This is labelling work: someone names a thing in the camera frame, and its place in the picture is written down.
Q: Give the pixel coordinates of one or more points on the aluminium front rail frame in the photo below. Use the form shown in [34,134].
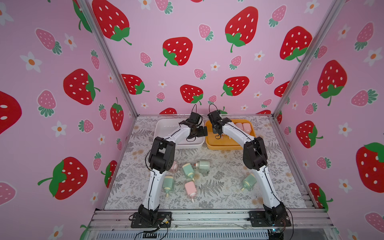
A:
[299,224]

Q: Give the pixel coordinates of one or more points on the green sharpener lower left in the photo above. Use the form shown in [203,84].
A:
[169,185]

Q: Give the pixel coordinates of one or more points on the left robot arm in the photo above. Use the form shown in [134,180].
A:
[160,159]

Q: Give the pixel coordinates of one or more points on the white plastic storage tray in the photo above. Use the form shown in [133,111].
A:
[165,127]

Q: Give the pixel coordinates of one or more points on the pink sharpener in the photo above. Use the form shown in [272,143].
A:
[174,167]
[191,190]
[240,126]
[247,128]

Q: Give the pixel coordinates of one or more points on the yellow plastic storage tray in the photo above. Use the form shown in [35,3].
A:
[225,142]

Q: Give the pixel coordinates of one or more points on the green sharpener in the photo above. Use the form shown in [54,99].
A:
[189,171]
[202,167]
[169,185]
[249,182]

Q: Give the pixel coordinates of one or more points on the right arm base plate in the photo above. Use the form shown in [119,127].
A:
[260,219]

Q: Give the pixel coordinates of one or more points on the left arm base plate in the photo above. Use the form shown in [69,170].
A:
[161,219]

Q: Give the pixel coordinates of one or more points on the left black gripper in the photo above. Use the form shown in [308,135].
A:
[201,133]

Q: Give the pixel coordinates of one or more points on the green sharpener upper middle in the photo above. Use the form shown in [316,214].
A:
[189,171]

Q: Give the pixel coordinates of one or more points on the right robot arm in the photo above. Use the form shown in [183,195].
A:
[255,158]

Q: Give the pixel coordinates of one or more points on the green sharpener top right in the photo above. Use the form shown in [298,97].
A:
[202,167]

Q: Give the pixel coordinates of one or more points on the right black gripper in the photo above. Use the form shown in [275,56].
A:
[216,129]

